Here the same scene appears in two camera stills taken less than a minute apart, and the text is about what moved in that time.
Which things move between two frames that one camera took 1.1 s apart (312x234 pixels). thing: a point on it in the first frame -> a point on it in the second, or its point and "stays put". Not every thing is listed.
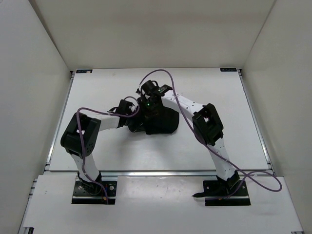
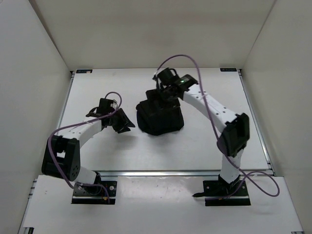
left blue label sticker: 84,71 stays put
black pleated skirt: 164,121 stays put
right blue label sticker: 228,69 stays put
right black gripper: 145,113 -> 154,95
